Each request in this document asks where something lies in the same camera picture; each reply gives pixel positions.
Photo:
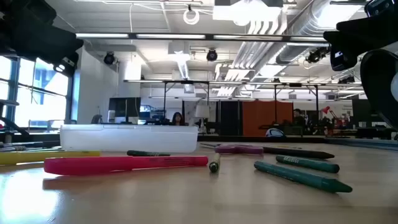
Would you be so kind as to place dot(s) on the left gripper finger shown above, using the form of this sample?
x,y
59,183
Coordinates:
x,y
56,46

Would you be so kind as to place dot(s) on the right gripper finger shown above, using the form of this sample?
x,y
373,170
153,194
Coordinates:
x,y
348,35

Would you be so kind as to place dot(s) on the translucent textured box lid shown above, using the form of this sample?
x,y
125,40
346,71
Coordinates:
x,y
124,127

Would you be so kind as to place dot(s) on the clear plastic supply box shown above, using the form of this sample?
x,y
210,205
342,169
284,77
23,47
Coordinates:
x,y
124,141

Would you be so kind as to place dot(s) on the black pencil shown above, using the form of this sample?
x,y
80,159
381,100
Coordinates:
x,y
298,152

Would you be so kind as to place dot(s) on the green crayon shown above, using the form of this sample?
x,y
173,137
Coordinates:
x,y
308,164
304,178

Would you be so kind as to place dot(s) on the dark green pen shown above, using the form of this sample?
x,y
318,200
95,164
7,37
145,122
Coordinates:
x,y
146,153

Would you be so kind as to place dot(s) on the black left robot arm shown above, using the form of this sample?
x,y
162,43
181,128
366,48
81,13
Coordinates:
x,y
18,127

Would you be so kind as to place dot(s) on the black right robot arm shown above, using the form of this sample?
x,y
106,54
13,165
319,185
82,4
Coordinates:
x,y
373,93

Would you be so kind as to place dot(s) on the large window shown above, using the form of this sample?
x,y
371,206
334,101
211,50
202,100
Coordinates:
x,y
40,102

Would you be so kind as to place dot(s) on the red desk lamp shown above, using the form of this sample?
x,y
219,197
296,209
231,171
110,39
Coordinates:
x,y
326,109

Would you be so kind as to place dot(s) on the black office chair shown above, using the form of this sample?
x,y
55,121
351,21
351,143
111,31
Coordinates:
x,y
97,119

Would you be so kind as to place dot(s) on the person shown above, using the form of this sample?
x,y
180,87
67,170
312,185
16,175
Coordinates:
x,y
298,118
178,119

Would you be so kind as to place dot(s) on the white ceiling unit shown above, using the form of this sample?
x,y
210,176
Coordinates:
x,y
245,14

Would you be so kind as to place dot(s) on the long light bar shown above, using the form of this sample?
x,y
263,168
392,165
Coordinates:
x,y
171,36

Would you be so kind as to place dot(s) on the orange partition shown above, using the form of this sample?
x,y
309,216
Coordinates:
x,y
261,118

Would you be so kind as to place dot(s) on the blue white ball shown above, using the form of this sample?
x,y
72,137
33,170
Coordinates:
x,y
275,133

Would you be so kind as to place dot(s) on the pink highlighter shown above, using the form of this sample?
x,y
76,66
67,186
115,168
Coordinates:
x,y
109,164

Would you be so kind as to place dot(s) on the black partition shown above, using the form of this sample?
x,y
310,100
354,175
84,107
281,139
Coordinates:
x,y
230,118

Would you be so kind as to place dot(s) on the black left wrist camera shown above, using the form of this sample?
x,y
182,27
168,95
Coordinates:
x,y
66,63

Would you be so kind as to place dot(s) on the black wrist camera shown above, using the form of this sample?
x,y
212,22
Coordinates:
x,y
340,59
66,63

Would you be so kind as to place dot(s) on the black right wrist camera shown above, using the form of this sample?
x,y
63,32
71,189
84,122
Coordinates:
x,y
340,59

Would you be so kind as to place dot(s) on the silver ventilation duct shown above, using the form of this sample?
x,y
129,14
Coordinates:
x,y
311,21

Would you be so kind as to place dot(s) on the black ceiling camera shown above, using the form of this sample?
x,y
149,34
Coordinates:
x,y
109,59
211,56
314,56

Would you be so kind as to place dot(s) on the black background rig frame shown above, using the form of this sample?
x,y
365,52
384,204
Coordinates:
x,y
186,82
295,84

